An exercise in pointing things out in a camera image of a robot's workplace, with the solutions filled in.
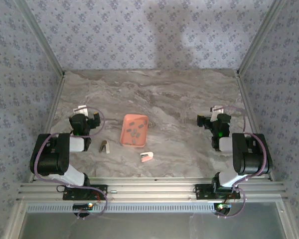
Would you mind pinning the pink and white stapler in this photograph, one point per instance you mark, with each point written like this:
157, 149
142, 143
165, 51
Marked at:
147, 157

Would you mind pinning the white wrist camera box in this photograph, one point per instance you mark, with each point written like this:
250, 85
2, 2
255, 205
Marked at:
217, 109
80, 109

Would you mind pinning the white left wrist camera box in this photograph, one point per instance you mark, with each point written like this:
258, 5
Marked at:
80, 109

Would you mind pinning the small circuit board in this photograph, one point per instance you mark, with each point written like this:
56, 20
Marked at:
83, 206
223, 206

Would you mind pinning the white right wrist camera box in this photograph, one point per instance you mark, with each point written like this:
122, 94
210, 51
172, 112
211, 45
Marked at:
217, 109

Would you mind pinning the aluminium frame post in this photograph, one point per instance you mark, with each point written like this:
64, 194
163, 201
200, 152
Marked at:
260, 37
43, 39

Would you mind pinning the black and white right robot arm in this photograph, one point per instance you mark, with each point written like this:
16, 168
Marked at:
251, 159

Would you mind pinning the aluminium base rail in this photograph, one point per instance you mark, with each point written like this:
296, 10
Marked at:
152, 189

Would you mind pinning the pink plastic tray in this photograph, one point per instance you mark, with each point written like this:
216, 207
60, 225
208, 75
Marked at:
125, 139

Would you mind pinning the aluminium table side rail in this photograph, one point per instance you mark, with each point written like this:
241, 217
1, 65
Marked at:
55, 99
246, 99

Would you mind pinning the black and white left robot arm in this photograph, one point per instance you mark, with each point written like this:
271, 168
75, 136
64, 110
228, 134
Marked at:
52, 159

